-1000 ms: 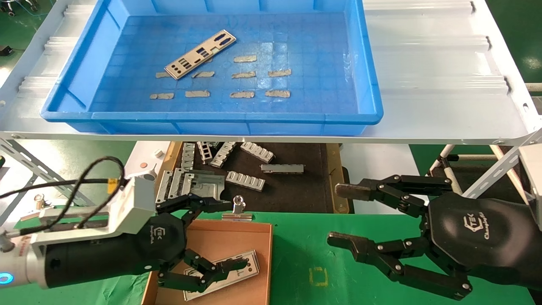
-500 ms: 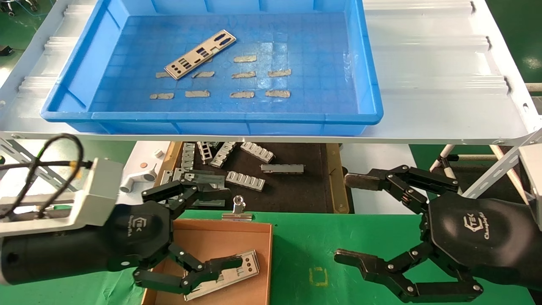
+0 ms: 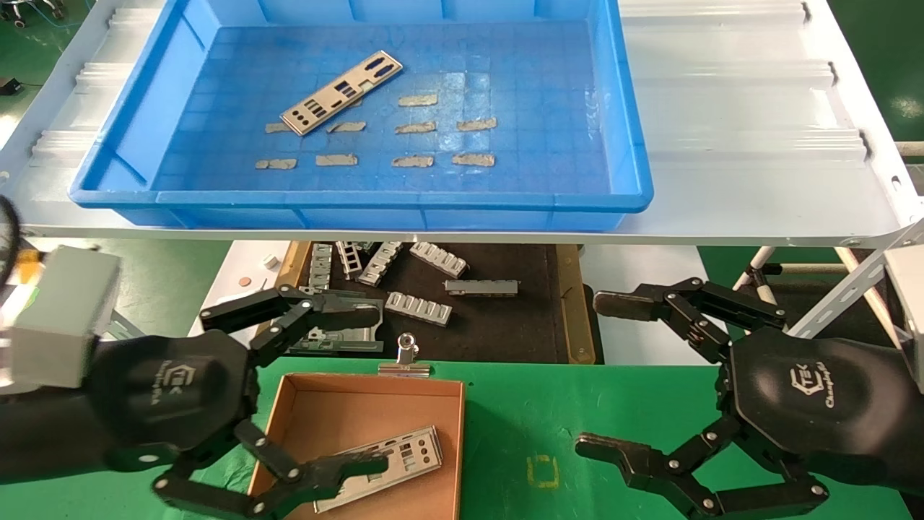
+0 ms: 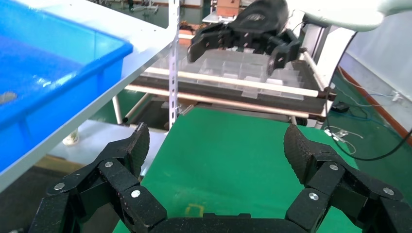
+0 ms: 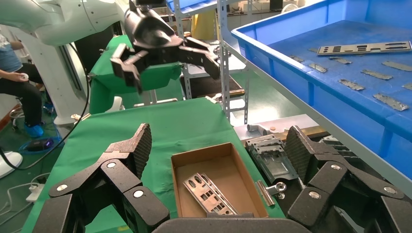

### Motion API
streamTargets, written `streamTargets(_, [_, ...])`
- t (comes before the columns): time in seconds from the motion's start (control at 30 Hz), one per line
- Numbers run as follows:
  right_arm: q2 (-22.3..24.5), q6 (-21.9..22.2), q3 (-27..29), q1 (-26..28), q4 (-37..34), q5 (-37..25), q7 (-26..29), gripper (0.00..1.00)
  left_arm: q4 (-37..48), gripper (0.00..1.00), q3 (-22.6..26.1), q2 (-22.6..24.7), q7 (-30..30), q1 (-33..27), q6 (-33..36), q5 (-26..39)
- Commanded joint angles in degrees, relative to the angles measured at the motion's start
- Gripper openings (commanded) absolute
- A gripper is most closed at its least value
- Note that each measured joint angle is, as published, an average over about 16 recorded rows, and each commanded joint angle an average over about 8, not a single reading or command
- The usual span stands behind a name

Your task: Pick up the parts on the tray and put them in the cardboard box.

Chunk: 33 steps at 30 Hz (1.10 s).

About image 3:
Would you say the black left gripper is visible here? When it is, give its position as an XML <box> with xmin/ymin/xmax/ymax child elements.
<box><xmin>88</xmin><ymin>284</ymin><xmax>391</xmax><ymax>520</ymax></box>

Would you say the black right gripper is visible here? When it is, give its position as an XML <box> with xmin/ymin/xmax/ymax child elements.
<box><xmin>575</xmin><ymin>332</ymin><xmax>915</xmax><ymax>520</ymax></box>

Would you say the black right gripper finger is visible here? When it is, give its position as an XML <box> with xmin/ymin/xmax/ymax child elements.
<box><xmin>593</xmin><ymin>278</ymin><xmax>788</xmax><ymax>365</ymax></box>

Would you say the metal io shield plate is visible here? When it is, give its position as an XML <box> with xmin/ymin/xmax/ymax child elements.
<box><xmin>313</xmin><ymin>426</ymin><xmax>444</xmax><ymax>515</ymax></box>
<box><xmin>280</xmin><ymin>51</ymin><xmax>404</xmax><ymax>137</ymax></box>

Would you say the brown cardboard box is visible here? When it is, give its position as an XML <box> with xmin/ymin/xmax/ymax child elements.
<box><xmin>245</xmin><ymin>373</ymin><xmax>466</xmax><ymax>520</ymax></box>

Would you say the black tray of metal parts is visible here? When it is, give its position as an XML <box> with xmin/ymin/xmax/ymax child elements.
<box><xmin>278</xmin><ymin>242</ymin><xmax>596</xmax><ymax>364</ymax></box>

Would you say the blue plastic tray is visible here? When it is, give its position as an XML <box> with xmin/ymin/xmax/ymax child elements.
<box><xmin>70</xmin><ymin>0</ymin><xmax>655</xmax><ymax>232</ymax></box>

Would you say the silver binder clip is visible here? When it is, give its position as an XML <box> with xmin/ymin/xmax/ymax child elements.
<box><xmin>378</xmin><ymin>332</ymin><xmax>432</xmax><ymax>378</ymax></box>

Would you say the green table mat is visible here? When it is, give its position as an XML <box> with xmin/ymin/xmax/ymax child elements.
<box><xmin>0</xmin><ymin>350</ymin><xmax>924</xmax><ymax>520</ymax></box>

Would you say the slotted metal shield plate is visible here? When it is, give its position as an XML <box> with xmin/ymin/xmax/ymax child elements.
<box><xmin>336</xmin><ymin>242</ymin><xmax>364</xmax><ymax>281</ymax></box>
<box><xmin>359</xmin><ymin>242</ymin><xmax>405</xmax><ymax>287</ymax></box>
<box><xmin>309</xmin><ymin>243</ymin><xmax>334</xmax><ymax>291</ymax></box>

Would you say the long grey metal bar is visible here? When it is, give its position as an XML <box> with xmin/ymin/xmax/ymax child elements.
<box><xmin>444</xmin><ymin>279</ymin><xmax>520</xmax><ymax>297</ymax></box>

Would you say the white metal shelf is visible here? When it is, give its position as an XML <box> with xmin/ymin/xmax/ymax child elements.
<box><xmin>0</xmin><ymin>0</ymin><xmax>924</xmax><ymax>250</ymax></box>

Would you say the perforated steel shelf brace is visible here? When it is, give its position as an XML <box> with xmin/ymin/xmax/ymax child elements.
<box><xmin>787</xmin><ymin>220</ymin><xmax>924</xmax><ymax>340</ymax></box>
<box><xmin>108</xmin><ymin>307</ymin><xmax>149</xmax><ymax>340</ymax></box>

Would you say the black office chair base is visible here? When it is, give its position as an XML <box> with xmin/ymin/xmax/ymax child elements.
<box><xmin>0</xmin><ymin>0</ymin><xmax>69</xmax><ymax>30</ymax></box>

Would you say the large folded metal bracket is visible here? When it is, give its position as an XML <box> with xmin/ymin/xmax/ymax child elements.
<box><xmin>267</xmin><ymin>287</ymin><xmax>385</xmax><ymax>355</ymax></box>

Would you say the ribbed metal bracket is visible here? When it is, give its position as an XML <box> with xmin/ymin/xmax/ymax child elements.
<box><xmin>409</xmin><ymin>242</ymin><xmax>470</xmax><ymax>279</ymax></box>
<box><xmin>385</xmin><ymin>291</ymin><xmax>453</xmax><ymax>327</ymax></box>

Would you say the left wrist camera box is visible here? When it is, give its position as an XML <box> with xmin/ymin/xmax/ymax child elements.
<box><xmin>0</xmin><ymin>244</ymin><xmax>122</xmax><ymax>394</ymax></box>

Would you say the black camera cable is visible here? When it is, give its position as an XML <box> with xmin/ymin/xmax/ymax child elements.
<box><xmin>0</xmin><ymin>194</ymin><xmax>22</xmax><ymax>290</ymax></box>

